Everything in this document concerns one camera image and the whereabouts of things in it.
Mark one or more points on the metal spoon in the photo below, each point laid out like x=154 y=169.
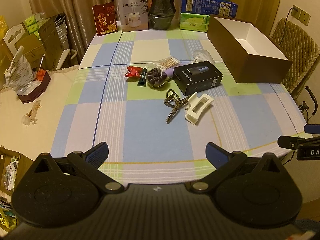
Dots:
x=41 y=62

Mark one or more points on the stack of green tissue boxes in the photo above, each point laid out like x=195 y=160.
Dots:
x=35 y=23

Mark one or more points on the white humidifier box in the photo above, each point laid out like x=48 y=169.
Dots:
x=132 y=12

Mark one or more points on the purple cream tube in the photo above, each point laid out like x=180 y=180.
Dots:
x=169 y=73

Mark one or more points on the white claw hair clip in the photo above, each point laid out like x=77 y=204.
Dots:
x=197 y=110

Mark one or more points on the small clear sticker stand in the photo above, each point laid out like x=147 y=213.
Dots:
x=30 y=115

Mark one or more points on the dark brown scrunchie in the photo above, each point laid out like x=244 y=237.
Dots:
x=155 y=78

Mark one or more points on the crumpled white plastic bag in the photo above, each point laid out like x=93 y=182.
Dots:
x=20 y=72

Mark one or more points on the yellow plastic bag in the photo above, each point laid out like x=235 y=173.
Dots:
x=3 y=27

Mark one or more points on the black product box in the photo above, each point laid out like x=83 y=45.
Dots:
x=197 y=80

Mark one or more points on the cream tablecloth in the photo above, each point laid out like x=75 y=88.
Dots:
x=50 y=110

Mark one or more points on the white stool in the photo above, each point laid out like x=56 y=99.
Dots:
x=63 y=57

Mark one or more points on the stack of metal bowls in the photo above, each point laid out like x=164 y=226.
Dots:
x=61 y=32

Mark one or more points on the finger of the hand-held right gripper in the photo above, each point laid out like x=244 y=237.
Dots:
x=312 y=128
x=290 y=142

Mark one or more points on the blue printed carton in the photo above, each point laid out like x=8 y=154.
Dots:
x=207 y=5

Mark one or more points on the small red sachet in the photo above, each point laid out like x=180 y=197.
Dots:
x=132 y=72

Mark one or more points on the orange small item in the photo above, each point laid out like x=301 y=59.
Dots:
x=40 y=75

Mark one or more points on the dark green tube white cap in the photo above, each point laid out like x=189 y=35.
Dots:
x=142 y=78

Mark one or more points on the dark brown octagonal box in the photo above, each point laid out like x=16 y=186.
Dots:
x=37 y=90

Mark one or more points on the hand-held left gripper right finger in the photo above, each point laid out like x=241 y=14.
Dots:
x=215 y=153

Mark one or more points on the plain cardboard box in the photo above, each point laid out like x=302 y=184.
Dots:
x=30 y=50

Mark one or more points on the green tissue pack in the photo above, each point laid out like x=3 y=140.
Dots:
x=193 y=22

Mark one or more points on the brown cardboard boxes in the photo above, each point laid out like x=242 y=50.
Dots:
x=52 y=37

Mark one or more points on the checked cloth desktop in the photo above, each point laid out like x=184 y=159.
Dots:
x=155 y=130

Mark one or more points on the clear box of floss picks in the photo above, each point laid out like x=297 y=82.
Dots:
x=205 y=55

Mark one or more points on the red gold gift box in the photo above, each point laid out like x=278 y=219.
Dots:
x=105 y=20

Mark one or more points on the stack of wrapped black bowls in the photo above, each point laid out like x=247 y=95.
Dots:
x=162 y=7

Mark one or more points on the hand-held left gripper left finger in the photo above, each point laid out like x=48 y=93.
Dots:
x=97 y=153

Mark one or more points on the leopard print hair clip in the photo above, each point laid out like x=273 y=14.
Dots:
x=175 y=108

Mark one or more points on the black metal frame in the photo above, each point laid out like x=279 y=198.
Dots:
x=310 y=95

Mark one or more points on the open cardboard box with clutter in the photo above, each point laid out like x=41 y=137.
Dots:
x=17 y=170

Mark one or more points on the chair with quilted cushion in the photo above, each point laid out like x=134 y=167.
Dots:
x=295 y=45

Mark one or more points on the bag of cotton swabs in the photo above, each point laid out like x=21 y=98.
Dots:
x=167 y=63

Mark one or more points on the brown cardboard box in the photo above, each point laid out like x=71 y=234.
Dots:
x=260 y=67

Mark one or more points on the beige wall socket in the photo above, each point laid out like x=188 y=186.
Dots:
x=296 y=12
x=305 y=17

